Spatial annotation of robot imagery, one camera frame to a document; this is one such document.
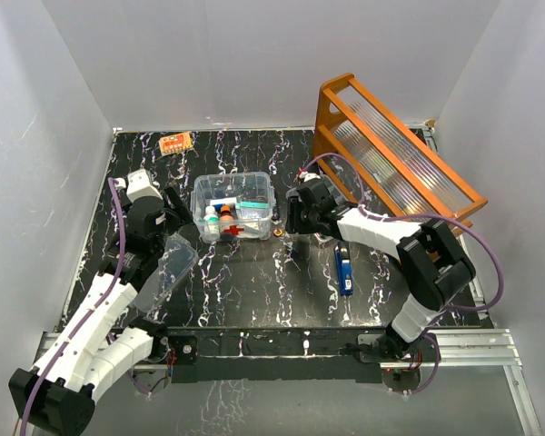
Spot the clear box lid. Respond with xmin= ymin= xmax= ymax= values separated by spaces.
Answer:
xmin=134 ymin=233 xmax=199 ymax=313

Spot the orange pill blister pack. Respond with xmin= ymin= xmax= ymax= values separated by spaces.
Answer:
xmin=159 ymin=132 xmax=193 ymax=156

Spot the brown orange medicine bottle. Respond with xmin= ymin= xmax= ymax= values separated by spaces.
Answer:
xmin=220 ymin=204 xmax=233 ymax=224

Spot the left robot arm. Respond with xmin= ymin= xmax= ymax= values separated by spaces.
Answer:
xmin=8 ymin=178 xmax=193 ymax=435

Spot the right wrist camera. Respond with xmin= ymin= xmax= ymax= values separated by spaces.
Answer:
xmin=297 ymin=169 xmax=320 ymax=183

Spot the white green small bottle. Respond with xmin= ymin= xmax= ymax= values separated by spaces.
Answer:
xmin=203 ymin=205 xmax=220 ymax=243

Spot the white blue gauze packet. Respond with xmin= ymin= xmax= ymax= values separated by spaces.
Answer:
xmin=235 ymin=220 xmax=272 ymax=240

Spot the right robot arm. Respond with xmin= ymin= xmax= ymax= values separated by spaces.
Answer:
xmin=286 ymin=177 xmax=476 ymax=361

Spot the blue white tube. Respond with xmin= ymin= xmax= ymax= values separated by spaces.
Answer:
xmin=210 ymin=197 xmax=237 ymax=207

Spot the blue thermometer case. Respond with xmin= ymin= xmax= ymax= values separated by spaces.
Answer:
xmin=334 ymin=241 xmax=353 ymax=297

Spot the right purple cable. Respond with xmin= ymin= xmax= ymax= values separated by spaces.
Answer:
xmin=299 ymin=152 xmax=505 ymax=396

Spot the clear tray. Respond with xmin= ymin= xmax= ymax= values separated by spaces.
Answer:
xmin=314 ymin=233 xmax=332 ymax=244

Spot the orange wooden shelf rack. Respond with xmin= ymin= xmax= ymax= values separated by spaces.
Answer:
xmin=312 ymin=73 xmax=488 ymax=226

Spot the clear first aid box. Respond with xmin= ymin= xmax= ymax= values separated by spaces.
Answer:
xmin=190 ymin=172 xmax=276 ymax=243

